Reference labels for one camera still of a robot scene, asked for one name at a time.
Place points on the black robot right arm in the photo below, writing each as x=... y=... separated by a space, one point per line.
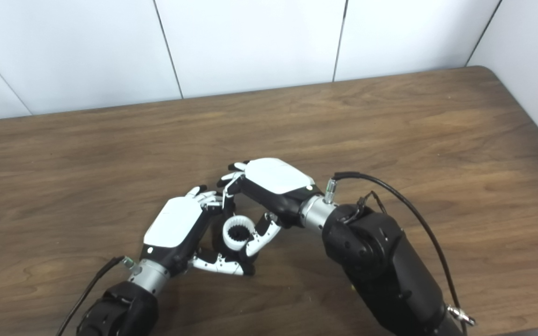
x=381 y=270

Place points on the black white robot left hand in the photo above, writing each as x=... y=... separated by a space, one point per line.
x=175 y=224

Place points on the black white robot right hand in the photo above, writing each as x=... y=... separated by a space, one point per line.
x=276 y=179

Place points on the round black plastic part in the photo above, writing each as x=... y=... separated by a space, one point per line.
x=238 y=232

